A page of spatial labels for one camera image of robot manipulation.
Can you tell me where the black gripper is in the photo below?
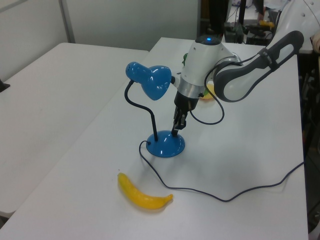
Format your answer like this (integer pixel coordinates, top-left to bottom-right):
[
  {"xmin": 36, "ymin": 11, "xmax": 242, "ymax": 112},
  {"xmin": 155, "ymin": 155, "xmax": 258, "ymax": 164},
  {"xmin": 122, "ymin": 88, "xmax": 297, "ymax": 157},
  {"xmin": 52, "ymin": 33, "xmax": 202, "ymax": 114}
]
[{"xmin": 171, "ymin": 91, "xmax": 200, "ymax": 137}]

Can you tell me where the blue desk lamp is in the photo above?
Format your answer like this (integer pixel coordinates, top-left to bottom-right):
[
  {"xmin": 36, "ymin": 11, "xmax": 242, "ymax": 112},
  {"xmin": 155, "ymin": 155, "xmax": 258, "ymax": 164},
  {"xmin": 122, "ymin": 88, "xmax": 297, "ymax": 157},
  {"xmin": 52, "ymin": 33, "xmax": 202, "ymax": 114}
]
[{"xmin": 124, "ymin": 61, "xmax": 186, "ymax": 159}]

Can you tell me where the yellow toy peach green leaf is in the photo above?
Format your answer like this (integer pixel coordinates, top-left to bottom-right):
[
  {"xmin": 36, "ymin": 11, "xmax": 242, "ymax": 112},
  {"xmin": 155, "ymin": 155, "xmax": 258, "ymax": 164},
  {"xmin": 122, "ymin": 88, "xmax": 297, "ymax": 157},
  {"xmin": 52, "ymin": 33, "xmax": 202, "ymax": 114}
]
[{"xmin": 199, "ymin": 83, "xmax": 216, "ymax": 101}]

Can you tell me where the yellow toy banana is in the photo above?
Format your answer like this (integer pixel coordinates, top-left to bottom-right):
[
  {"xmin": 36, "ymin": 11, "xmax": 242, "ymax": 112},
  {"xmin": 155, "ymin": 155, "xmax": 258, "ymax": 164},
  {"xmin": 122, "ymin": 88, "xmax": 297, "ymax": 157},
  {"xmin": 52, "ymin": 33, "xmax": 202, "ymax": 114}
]
[{"xmin": 117, "ymin": 172, "xmax": 174, "ymax": 210}]

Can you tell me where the black table clamp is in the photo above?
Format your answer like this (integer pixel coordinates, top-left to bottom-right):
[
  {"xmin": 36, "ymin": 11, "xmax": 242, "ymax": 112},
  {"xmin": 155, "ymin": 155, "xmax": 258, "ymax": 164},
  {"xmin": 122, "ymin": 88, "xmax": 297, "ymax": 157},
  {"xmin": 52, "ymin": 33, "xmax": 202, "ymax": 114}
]
[{"xmin": 0, "ymin": 78, "xmax": 11, "ymax": 94}]

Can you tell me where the thin black robot arm cable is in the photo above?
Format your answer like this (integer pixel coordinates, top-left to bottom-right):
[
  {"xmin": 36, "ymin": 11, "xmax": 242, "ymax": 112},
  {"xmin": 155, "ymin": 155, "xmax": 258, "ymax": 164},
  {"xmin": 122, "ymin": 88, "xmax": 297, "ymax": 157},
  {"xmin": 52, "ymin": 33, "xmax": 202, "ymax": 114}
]
[{"xmin": 189, "ymin": 55, "xmax": 261, "ymax": 125}]

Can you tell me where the black lamp power cable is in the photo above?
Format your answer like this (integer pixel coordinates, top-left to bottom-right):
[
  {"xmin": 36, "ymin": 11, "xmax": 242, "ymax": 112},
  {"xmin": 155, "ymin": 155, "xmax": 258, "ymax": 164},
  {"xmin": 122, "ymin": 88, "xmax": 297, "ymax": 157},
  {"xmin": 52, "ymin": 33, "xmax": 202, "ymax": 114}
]
[{"xmin": 138, "ymin": 140, "xmax": 306, "ymax": 203}]

